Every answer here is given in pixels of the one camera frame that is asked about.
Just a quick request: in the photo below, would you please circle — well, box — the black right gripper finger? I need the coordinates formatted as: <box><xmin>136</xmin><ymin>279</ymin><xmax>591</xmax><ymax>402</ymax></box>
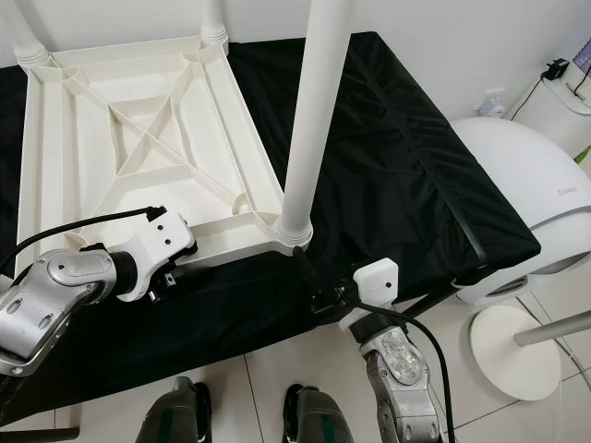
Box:
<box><xmin>291</xmin><ymin>245</ymin><xmax>321</xmax><ymax>296</ymax></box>

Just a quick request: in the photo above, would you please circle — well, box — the white plastic table top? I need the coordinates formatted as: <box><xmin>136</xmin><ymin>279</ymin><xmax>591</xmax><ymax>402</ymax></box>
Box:
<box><xmin>14</xmin><ymin>35</ymin><xmax>315</xmax><ymax>264</ymax></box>

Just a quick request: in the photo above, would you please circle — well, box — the black table cloth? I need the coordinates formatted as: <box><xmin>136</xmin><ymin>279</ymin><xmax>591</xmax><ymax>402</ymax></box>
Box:
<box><xmin>0</xmin><ymin>32</ymin><xmax>541</xmax><ymax>425</ymax></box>

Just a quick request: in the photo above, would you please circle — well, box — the grey robot right leg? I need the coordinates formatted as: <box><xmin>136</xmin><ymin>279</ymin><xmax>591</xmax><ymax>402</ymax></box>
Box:
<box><xmin>282</xmin><ymin>383</ymin><xmax>361</xmax><ymax>443</ymax></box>

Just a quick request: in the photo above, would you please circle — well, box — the white box appliance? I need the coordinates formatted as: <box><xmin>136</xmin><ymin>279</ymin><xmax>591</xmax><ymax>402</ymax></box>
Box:
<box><xmin>513</xmin><ymin>74</ymin><xmax>591</xmax><ymax>158</ymax></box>

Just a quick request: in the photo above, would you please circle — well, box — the black power plug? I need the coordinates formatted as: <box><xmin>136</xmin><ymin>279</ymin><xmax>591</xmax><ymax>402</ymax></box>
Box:
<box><xmin>543</xmin><ymin>58</ymin><xmax>571</xmax><ymax>81</ymax></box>

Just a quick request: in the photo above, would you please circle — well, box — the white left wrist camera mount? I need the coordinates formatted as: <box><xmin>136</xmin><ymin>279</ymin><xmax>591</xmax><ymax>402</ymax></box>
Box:
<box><xmin>120</xmin><ymin>210</ymin><xmax>197</xmax><ymax>301</ymax></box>

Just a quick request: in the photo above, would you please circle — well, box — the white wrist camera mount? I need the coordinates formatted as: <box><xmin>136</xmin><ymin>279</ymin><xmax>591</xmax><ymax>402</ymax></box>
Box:
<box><xmin>120</xmin><ymin>210</ymin><xmax>197</xmax><ymax>301</ymax></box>
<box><xmin>337</xmin><ymin>258</ymin><xmax>400</xmax><ymax>333</ymax></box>

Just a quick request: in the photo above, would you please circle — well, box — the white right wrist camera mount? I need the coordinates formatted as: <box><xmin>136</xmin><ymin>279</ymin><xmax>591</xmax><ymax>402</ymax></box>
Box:
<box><xmin>337</xmin><ymin>258</ymin><xmax>400</xmax><ymax>333</ymax></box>

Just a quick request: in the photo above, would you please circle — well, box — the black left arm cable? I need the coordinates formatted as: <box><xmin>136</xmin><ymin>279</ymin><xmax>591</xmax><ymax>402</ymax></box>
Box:
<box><xmin>0</xmin><ymin>206</ymin><xmax>167</xmax><ymax>273</ymax></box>

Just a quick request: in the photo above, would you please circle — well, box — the dark table frame bar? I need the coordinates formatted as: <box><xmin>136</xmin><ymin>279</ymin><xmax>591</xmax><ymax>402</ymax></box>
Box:
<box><xmin>0</xmin><ymin>426</ymin><xmax>79</xmax><ymax>439</ymax></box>

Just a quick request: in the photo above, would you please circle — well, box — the white wall socket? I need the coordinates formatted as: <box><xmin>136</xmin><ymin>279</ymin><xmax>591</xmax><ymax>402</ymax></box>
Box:
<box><xmin>480</xmin><ymin>88</ymin><xmax>509</xmax><ymax>118</ymax></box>

